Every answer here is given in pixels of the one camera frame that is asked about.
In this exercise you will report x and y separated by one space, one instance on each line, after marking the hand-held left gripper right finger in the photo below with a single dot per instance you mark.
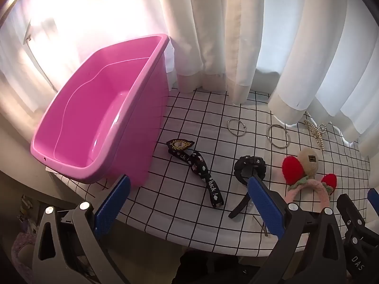
266 204

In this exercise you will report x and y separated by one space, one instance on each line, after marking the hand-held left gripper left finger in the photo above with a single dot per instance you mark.
113 202

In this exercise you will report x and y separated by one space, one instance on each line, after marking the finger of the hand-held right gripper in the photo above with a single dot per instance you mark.
352 213
373 196

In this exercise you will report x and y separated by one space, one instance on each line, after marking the plush strawberry headband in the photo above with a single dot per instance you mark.
299 168

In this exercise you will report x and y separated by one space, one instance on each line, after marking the pearl hair clip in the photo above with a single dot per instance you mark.
316 130

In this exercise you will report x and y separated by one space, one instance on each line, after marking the pink plastic bin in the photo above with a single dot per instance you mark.
97 115

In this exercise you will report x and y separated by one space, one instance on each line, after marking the dark cloth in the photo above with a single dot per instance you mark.
207 267

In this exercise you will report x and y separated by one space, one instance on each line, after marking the pink knitted item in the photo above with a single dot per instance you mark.
20 251

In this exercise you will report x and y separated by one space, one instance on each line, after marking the black grid white tablecloth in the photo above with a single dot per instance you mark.
183 118

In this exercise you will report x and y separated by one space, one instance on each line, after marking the white curtain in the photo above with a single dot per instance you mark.
266 35

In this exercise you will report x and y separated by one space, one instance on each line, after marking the window frame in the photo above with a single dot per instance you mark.
28 38

